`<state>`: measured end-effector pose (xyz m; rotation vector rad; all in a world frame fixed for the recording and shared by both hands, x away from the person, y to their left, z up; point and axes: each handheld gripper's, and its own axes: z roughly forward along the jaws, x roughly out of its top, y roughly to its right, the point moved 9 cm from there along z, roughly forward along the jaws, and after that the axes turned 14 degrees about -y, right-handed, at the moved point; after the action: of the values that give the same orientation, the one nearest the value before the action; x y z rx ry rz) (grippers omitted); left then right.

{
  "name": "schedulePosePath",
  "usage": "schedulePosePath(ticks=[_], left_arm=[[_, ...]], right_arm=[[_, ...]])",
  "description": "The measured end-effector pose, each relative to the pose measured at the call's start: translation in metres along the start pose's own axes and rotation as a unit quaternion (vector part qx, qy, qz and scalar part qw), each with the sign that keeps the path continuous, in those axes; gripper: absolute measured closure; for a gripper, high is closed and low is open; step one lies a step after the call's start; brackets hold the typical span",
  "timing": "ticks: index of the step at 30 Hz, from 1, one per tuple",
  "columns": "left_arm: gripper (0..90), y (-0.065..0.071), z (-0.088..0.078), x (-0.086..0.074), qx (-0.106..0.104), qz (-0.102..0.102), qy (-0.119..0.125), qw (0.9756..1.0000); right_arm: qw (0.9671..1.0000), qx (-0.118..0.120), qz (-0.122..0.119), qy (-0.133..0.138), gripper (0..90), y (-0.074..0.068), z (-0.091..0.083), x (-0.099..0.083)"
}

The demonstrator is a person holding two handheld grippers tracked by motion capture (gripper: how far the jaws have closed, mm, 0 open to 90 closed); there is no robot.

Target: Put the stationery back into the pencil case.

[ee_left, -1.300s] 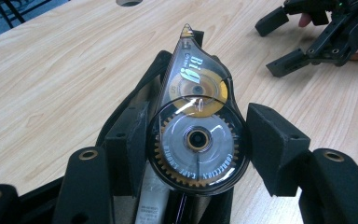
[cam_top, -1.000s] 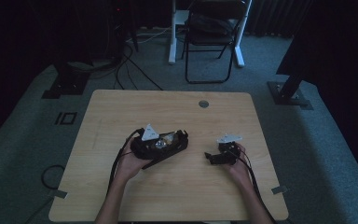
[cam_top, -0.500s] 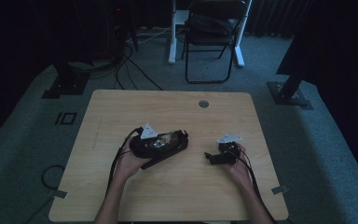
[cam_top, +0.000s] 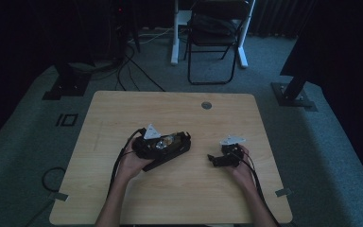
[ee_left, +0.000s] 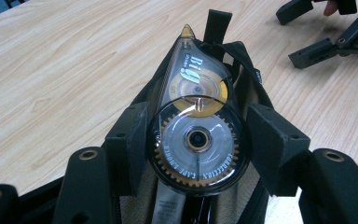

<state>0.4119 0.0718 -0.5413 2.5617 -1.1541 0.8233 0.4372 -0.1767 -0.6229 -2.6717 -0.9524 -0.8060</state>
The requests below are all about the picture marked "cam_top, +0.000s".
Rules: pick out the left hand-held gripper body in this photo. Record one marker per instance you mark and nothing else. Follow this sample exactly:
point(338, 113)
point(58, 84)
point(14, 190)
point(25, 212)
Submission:
point(146, 146)

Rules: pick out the dark equipment tower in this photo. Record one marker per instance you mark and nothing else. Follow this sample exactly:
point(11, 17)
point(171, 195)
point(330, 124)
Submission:
point(118, 31)

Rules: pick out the black folding chair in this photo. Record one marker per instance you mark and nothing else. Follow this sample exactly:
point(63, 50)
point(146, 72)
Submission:
point(212, 44)

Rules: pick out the dark bag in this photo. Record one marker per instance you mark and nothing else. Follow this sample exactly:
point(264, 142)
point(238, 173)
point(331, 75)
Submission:
point(212, 24)

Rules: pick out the white desk frame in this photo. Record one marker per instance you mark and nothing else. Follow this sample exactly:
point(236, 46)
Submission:
point(175, 47)

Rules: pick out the black stand with flat base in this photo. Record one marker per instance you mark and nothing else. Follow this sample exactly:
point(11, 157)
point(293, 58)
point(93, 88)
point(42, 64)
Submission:
point(67, 85)

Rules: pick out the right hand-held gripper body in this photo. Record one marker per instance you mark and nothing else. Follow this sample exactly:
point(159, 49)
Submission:
point(231, 156)

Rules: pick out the dark curtain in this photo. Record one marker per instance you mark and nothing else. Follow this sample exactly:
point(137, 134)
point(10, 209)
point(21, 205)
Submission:
point(280, 19)

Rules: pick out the person's right hand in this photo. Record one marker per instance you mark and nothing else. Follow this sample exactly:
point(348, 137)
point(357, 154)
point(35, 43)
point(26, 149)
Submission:
point(242, 173)

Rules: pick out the grey tape strip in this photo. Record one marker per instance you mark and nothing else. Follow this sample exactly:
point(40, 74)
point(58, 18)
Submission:
point(283, 192)
point(58, 196)

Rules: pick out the black mesh pencil case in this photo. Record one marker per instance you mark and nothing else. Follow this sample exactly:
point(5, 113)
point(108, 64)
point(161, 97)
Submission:
point(176, 153)

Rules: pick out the person's left hand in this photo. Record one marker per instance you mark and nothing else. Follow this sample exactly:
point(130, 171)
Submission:
point(130, 167)

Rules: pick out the grey table grommet cap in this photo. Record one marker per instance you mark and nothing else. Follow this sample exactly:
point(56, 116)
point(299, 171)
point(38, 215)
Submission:
point(206, 105)

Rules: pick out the black slanted stand with base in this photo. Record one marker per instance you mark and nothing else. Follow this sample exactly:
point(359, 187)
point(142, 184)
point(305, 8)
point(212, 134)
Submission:
point(291, 94)

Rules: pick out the black floor tape marks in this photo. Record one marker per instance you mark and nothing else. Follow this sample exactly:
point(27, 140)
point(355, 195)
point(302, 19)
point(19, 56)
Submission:
point(66, 120)

